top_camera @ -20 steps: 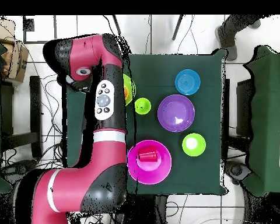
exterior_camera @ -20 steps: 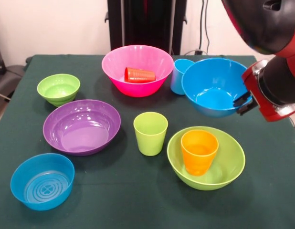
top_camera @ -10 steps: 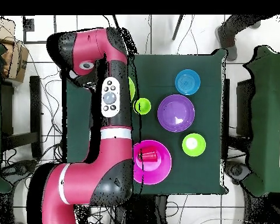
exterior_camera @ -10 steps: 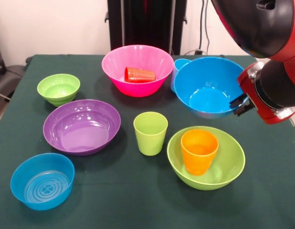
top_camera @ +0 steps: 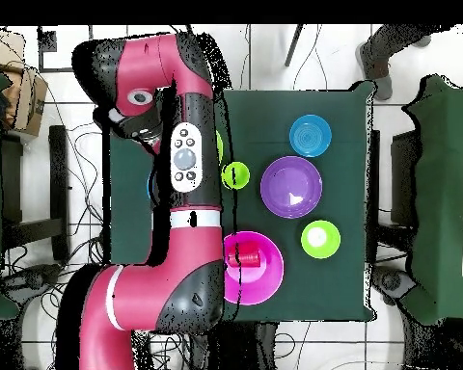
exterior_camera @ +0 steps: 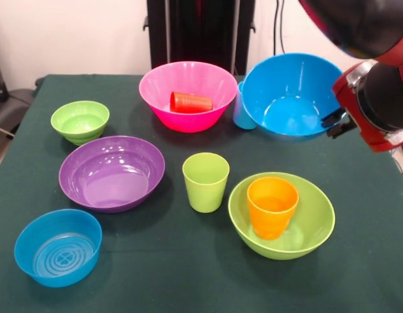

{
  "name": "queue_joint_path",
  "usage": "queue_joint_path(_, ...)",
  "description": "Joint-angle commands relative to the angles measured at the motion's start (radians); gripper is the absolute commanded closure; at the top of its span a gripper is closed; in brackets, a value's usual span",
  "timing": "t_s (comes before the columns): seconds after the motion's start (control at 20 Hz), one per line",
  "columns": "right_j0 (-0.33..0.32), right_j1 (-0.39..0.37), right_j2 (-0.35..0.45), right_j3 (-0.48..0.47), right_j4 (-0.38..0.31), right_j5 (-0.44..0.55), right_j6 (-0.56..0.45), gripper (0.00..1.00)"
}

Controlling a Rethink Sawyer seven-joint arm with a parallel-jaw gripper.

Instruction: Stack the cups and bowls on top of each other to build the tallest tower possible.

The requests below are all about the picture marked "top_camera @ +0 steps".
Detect red plastic cup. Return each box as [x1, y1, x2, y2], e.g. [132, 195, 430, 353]
[226, 242, 261, 269]

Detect green plastic cup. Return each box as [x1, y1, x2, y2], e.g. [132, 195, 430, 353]
[221, 161, 251, 191]

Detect large green plastic bowl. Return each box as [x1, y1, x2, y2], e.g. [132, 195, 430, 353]
[215, 129, 225, 165]

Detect purple plastic bowl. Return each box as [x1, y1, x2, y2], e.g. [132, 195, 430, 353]
[259, 155, 324, 220]

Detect pink plastic bowl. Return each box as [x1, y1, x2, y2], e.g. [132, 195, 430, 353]
[222, 230, 286, 306]

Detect small green ribbed bowl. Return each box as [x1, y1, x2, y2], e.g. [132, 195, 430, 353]
[300, 220, 341, 260]

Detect dark green tablecloth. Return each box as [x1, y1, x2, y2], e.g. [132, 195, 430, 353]
[106, 79, 378, 324]

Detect small blue patterned bowl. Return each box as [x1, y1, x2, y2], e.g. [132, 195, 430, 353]
[288, 114, 333, 159]

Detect black tripod leg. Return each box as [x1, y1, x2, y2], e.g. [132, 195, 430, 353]
[284, 24, 306, 67]

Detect black metal stand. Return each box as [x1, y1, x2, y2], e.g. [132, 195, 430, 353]
[1, 124, 71, 262]

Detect person's foot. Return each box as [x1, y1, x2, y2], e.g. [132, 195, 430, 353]
[410, 34, 433, 49]
[355, 24, 433, 101]

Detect cardboard box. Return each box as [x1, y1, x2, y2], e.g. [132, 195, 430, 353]
[0, 29, 26, 72]
[0, 65, 50, 139]

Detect grey pedestal foot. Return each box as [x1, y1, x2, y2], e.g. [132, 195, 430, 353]
[1, 262, 63, 305]
[370, 264, 417, 306]

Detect black square frame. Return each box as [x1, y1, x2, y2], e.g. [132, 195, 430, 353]
[37, 25, 95, 73]

